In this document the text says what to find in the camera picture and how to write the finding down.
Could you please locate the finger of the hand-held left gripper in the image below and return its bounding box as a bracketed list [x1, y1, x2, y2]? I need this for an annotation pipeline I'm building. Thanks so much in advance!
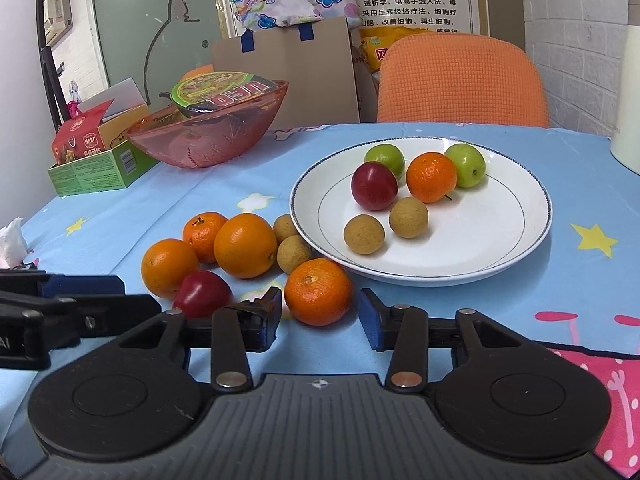
[0, 291, 162, 356]
[0, 269, 126, 303]

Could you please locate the small tangerine with stem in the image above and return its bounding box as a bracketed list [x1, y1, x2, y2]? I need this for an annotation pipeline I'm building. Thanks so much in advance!
[182, 211, 229, 264]

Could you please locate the green cardboard box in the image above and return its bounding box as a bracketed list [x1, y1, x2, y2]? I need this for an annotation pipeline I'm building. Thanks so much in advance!
[47, 117, 161, 197]

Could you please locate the green jujube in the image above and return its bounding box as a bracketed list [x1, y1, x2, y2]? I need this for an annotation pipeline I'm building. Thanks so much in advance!
[364, 144, 406, 181]
[444, 143, 487, 189]

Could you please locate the large orange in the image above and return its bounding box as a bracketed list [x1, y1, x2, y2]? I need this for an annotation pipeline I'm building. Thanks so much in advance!
[214, 213, 278, 279]

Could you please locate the red snack box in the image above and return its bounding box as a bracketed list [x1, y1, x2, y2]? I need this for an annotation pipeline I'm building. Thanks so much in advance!
[51, 100, 116, 166]

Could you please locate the white thermos jug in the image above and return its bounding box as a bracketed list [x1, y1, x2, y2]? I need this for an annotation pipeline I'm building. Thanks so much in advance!
[609, 0, 640, 176]

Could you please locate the white air conditioner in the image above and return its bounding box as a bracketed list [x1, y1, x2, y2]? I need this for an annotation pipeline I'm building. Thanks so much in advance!
[44, 0, 74, 44]

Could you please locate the pink transparent bowl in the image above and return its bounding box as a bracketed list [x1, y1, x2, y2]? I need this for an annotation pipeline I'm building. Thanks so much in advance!
[125, 79, 290, 169]

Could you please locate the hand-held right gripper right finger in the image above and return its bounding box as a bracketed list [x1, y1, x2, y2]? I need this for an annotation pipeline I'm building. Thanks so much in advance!
[359, 287, 519, 394]

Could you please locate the medium orange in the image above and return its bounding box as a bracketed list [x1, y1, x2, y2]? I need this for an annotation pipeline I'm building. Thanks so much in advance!
[141, 238, 200, 299]

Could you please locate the white ceramic plate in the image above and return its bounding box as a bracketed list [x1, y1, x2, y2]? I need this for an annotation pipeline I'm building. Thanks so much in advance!
[290, 137, 553, 287]

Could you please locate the red plum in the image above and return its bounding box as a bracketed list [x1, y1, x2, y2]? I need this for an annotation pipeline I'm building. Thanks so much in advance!
[351, 161, 399, 211]
[172, 270, 234, 319]

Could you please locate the brown cardboard box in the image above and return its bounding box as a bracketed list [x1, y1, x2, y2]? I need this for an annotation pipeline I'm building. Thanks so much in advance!
[211, 16, 361, 131]

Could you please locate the frosted glass door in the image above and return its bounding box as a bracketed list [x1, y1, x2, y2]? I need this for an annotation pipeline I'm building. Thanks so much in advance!
[90, 0, 223, 106]

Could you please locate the yellow snack bag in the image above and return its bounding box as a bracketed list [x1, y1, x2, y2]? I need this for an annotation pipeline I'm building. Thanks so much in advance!
[357, 27, 426, 123]

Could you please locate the blue printed tablecloth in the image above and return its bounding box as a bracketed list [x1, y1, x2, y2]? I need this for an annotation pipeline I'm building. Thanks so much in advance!
[0, 122, 640, 480]

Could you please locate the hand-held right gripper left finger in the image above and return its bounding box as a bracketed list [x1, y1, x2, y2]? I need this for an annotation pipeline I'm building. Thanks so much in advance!
[117, 287, 284, 392]

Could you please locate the orange chair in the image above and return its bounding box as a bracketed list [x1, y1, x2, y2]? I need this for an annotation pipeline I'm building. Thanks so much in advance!
[376, 33, 550, 128]
[181, 64, 216, 83]

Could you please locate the white crumpled tissue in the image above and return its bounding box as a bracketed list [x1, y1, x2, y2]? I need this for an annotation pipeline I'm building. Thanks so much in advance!
[0, 217, 29, 270]

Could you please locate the brown longan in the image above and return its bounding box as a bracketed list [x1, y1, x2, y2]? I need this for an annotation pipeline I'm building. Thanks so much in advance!
[273, 214, 301, 243]
[276, 235, 315, 275]
[389, 197, 430, 239]
[343, 214, 386, 255]

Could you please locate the green instant noodle cup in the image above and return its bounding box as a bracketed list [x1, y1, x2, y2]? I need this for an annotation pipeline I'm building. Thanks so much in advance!
[170, 71, 278, 118]

